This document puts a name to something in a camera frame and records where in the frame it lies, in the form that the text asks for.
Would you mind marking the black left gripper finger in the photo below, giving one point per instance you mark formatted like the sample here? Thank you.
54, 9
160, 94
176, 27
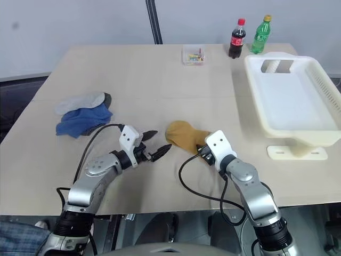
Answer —
161, 153
149, 135

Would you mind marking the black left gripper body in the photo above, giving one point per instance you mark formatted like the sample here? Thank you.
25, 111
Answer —
141, 154

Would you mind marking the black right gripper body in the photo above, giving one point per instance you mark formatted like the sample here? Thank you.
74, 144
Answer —
205, 154

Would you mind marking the mustard yellow sock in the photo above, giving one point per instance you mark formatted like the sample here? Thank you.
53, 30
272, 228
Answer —
183, 136

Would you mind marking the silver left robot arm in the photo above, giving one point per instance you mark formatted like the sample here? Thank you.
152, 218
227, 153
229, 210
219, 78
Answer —
85, 192

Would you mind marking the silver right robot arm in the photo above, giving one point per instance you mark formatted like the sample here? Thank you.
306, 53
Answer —
255, 197

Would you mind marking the clear box of coloured bits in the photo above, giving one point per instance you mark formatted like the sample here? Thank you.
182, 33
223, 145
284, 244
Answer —
194, 56

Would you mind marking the white plastic basket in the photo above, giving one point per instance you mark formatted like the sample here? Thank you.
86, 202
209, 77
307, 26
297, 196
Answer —
287, 101

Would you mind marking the beige table cover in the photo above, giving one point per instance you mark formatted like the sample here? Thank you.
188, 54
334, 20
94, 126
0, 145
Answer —
160, 93

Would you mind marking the blue sock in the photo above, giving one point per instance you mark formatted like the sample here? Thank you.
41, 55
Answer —
80, 120

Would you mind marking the light grey sock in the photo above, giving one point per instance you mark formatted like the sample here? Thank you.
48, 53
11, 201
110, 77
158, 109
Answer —
80, 101

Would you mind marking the grey rounded housing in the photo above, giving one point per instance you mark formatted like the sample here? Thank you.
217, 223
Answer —
160, 249

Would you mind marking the cola bottle with red cap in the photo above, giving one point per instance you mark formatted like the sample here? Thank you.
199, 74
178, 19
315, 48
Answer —
237, 40

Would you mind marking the green soda bottle yellow cap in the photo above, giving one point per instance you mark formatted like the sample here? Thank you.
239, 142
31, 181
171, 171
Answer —
260, 37

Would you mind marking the person's leg in blue jeans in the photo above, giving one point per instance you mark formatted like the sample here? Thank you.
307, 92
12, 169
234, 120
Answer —
18, 240

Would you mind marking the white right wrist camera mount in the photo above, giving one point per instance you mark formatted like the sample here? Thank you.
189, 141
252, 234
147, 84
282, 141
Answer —
219, 144

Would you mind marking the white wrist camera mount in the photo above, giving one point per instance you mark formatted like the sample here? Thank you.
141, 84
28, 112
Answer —
129, 137
219, 144

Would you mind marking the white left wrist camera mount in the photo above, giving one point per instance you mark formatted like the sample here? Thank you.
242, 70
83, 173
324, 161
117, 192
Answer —
129, 137

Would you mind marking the metal table frame bar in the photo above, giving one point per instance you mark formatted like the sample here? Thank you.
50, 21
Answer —
114, 217

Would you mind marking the cream plastic base plate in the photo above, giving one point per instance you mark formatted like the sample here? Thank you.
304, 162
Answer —
277, 152

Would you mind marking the black vertical wall strip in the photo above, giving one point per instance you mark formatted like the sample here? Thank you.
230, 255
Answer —
154, 21

